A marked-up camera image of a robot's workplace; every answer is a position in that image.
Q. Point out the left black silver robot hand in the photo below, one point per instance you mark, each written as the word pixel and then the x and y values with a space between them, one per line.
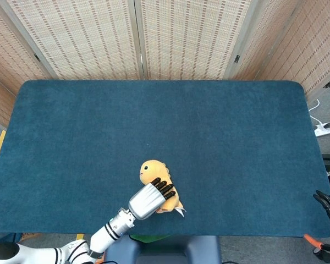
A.
pixel 145 202

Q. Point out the yellow plush duck toy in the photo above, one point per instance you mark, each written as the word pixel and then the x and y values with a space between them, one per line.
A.
pixel 154 170

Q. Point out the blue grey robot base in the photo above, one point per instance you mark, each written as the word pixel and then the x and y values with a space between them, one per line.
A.
pixel 167 250

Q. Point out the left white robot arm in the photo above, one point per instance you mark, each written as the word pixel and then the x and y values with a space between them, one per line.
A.
pixel 104 233

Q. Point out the green cloth piece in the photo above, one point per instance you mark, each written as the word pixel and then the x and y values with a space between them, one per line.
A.
pixel 148 237

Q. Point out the blue felt table mat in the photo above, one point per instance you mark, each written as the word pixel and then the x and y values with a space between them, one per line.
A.
pixel 126 137

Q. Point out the white power strip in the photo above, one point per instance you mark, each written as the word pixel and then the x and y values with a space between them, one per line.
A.
pixel 323 131

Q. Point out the black screen hinge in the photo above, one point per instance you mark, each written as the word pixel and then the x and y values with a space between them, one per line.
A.
pixel 329 84
pixel 37 57
pixel 237 58

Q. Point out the woven rattan screen panel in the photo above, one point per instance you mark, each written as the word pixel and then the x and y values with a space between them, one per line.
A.
pixel 189 38
pixel 297 46
pixel 79 38
pixel 8 55

